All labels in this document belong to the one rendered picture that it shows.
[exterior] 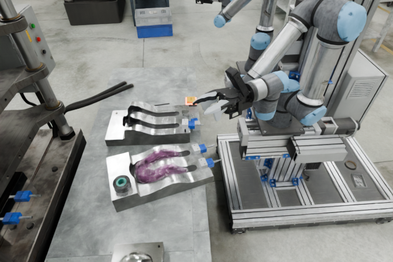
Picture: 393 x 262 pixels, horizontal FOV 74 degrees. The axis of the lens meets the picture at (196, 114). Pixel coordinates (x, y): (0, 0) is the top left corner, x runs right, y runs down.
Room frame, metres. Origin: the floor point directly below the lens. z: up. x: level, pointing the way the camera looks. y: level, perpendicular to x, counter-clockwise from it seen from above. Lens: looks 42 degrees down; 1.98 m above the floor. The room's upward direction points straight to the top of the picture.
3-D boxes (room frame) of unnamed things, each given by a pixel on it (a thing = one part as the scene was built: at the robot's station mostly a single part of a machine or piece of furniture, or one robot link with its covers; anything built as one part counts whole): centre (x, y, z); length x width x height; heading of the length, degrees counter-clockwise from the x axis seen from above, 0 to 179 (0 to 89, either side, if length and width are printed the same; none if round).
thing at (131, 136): (1.17, 0.30, 0.87); 0.50 x 0.26 x 0.14; 93
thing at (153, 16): (4.38, 0.73, 0.28); 0.61 x 0.41 x 0.15; 98
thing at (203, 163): (0.87, -0.08, 0.86); 0.13 x 0.05 x 0.05; 110
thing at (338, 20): (0.90, -0.50, 1.41); 0.15 x 0.12 x 0.55; 30
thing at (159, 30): (4.38, 0.73, 0.11); 0.61 x 0.41 x 0.22; 98
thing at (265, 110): (0.79, -0.26, 1.33); 0.11 x 0.08 x 0.11; 30
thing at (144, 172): (0.82, 0.19, 0.90); 0.26 x 0.18 x 0.08; 110
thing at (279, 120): (1.02, -0.44, 1.09); 0.15 x 0.15 x 0.10
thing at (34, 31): (1.35, 1.00, 0.74); 0.31 x 0.22 x 1.47; 3
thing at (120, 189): (0.68, 0.35, 0.93); 0.08 x 0.08 x 0.04
